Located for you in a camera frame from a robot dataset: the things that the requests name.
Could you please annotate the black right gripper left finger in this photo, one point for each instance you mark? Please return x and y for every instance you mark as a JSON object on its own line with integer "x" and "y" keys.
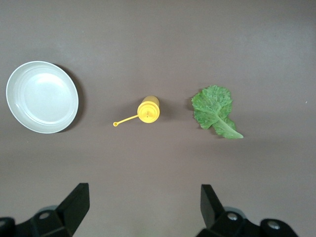
{"x": 64, "y": 219}

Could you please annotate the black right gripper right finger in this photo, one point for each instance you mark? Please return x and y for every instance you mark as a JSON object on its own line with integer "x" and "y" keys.
{"x": 222, "y": 224}

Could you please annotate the green lettuce leaf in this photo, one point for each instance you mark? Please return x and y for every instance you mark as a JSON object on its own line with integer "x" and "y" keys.
{"x": 212, "y": 108}

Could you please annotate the beige round plate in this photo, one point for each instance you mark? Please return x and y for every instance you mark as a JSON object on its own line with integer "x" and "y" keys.
{"x": 42, "y": 97}

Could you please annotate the yellow squeeze sauce bottle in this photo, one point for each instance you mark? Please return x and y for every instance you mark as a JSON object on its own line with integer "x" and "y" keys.
{"x": 149, "y": 112}

